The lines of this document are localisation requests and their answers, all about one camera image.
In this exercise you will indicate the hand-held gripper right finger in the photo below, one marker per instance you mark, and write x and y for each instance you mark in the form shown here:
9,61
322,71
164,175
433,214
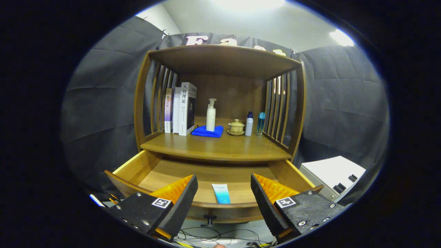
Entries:
267,208

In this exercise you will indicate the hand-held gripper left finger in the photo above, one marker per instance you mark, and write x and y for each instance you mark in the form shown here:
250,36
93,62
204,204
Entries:
182,206

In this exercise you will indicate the black drawer knob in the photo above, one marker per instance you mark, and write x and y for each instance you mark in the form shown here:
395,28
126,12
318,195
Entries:
209,217

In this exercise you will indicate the wooden drawer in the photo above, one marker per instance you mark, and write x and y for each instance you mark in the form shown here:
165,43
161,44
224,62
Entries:
179,175

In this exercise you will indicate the white and blue cosmetic tube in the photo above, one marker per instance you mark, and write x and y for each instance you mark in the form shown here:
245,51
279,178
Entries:
221,194

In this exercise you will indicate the wooden countertop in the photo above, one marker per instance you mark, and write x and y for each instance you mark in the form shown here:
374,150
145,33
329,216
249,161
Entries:
213,146

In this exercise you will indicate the brown wooden cabinet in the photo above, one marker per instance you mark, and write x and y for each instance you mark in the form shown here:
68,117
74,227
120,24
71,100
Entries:
227,62

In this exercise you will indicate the blue folded cloth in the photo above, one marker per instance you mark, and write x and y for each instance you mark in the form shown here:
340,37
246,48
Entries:
206,133

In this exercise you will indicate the clear teal bottle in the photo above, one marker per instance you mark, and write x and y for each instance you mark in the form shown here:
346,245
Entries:
260,124

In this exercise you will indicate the white bottle with blue cap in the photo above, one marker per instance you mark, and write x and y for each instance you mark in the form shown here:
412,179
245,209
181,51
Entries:
248,125

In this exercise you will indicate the beige lidded tea cup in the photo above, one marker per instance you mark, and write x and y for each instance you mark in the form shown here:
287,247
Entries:
236,128

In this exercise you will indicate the white flat object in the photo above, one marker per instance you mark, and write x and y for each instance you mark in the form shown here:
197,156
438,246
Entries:
96,200

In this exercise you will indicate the white pump bottle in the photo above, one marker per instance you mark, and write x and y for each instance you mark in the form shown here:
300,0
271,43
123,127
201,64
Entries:
211,119

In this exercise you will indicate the thin white book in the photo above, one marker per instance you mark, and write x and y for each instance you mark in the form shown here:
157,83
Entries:
176,113

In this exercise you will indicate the white book with dark cover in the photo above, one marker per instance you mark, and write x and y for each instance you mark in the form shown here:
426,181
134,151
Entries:
183,110

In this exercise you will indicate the purple book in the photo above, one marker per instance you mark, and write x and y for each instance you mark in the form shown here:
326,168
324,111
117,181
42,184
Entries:
168,110

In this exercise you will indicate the black backdrop cloth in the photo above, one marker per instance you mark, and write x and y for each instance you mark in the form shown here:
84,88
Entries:
100,103

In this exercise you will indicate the small ceiling light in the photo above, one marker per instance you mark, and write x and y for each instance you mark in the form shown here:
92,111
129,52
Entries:
341,37

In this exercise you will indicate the large ceiling light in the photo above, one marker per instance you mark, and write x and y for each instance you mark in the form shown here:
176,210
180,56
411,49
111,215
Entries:
248,4

